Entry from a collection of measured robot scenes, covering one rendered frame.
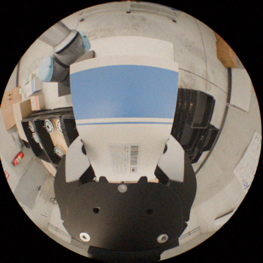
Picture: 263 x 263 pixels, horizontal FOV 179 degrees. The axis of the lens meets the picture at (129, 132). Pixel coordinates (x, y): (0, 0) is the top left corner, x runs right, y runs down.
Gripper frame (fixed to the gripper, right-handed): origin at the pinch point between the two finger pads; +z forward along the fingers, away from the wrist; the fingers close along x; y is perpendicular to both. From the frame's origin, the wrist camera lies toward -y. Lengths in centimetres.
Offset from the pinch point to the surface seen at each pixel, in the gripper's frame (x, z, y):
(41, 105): -71, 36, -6
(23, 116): -90, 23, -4
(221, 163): 266, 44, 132
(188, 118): 67, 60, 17
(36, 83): -72, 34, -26
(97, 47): -18, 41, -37
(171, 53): 29, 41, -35
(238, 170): 265, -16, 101
